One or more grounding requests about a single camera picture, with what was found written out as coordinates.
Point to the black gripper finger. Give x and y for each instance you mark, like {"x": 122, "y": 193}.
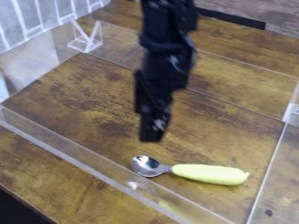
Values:
{"x": 154, "y": 124}

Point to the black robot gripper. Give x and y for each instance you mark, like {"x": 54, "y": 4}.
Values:
{"x": 169, "y": 20}

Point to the black strip on table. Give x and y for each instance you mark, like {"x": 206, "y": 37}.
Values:
{"x": 233, "y": 18}

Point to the clear acrylic front barrier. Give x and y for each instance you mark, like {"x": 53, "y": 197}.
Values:
{"x": 163, "y": 200}

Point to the clear acrylic barrier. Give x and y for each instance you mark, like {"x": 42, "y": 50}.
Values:
{"x": 163, "y": 200}
{"x": 277, "y": 204}

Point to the clear acrylic right barrier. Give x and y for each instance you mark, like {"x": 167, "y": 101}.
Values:
{"x": 277, "y": 204}

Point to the clear acrylic corner bracket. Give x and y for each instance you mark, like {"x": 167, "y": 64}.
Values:
{"x": 86, "y": 43}

